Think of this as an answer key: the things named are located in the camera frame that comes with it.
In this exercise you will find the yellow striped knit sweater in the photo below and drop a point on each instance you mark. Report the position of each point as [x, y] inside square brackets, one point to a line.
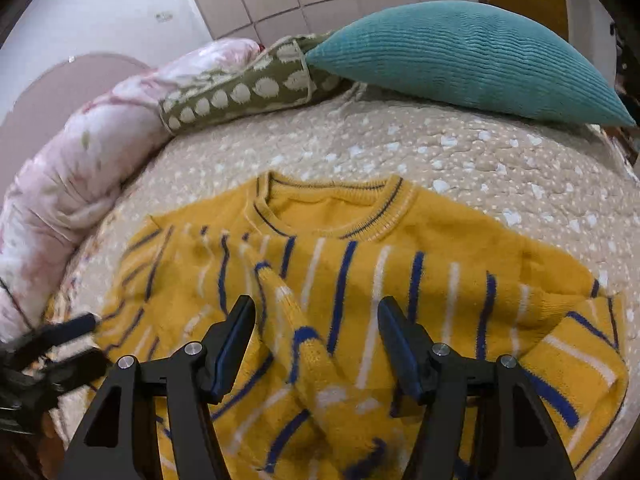
[350, 230]

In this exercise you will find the beige quilted blanket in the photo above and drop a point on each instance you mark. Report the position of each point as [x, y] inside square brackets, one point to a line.
[450, 160]

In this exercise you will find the mauve headboard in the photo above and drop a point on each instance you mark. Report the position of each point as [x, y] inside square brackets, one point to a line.
[60, 85]

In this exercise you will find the green patterned pillow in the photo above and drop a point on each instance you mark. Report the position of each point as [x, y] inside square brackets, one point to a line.
[240, 90]

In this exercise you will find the teal ribbed pillow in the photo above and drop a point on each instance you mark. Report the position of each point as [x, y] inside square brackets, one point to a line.
[450, 55]

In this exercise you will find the pink floral duvet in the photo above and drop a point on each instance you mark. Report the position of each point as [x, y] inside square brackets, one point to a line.
[75, 185]

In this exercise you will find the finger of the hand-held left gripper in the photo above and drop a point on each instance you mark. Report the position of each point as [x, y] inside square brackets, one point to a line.
[75, 325]
[75, 367]

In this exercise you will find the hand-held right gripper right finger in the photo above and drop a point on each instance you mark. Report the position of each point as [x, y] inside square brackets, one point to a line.
[400, 355]

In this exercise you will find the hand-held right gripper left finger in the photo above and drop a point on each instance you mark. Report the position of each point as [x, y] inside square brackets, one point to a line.
[231, 355]

